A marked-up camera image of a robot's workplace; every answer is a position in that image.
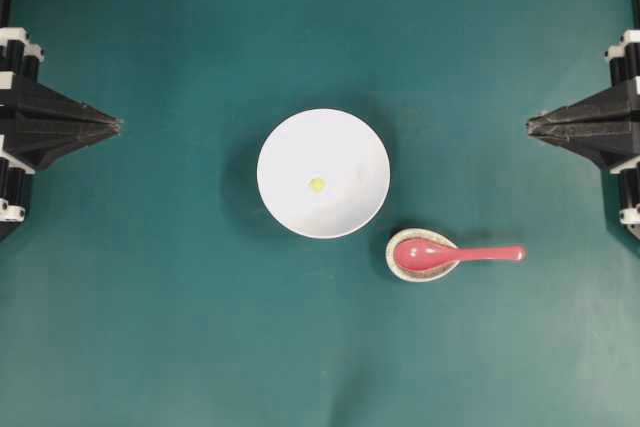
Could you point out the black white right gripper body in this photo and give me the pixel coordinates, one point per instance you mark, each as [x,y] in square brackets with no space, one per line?
[623,61]

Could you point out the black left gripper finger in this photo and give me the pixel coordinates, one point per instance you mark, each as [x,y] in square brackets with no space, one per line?
[43,153]
[29,104]

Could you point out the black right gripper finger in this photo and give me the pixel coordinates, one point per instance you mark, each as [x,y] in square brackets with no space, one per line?
[605,151]
[617,103]

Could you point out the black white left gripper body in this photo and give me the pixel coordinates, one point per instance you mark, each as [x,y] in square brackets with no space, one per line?
[19,57]

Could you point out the red plastic spoon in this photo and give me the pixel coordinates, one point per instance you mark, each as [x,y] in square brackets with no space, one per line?
[423,254]

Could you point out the yellow hexagonal prism block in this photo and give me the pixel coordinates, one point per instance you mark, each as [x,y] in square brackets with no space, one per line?
[317,184]

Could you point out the speckled ceramic spoon rest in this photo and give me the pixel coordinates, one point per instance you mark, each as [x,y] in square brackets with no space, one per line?
[420,276]

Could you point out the white round bowl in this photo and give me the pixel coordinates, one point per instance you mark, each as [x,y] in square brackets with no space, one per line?
[336,146]

